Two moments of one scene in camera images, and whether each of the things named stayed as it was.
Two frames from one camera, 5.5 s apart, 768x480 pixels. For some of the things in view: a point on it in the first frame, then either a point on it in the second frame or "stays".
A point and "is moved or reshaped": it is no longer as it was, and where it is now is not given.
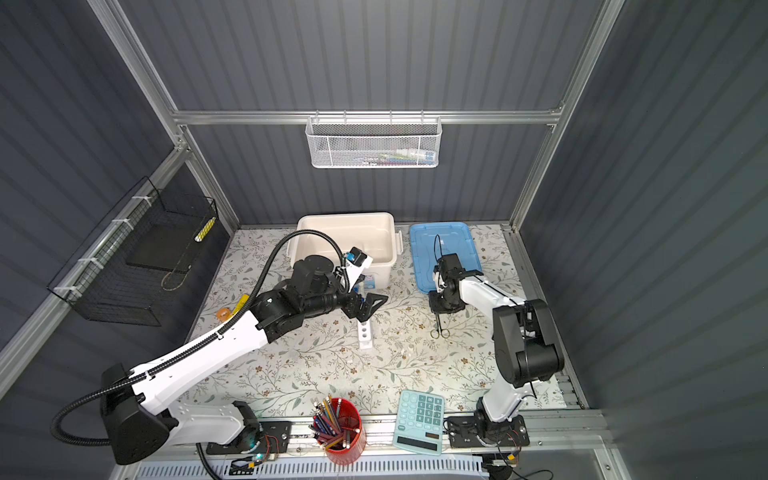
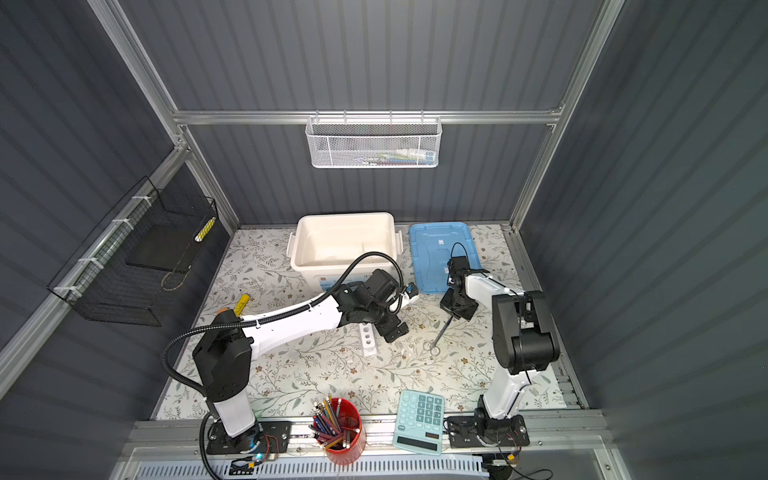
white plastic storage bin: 373,232 stays
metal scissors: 435,333 is moved or reshaped
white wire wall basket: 369,142 stays
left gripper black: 366,308 to 393,322
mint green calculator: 419,422 stays
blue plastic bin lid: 431,242 stays
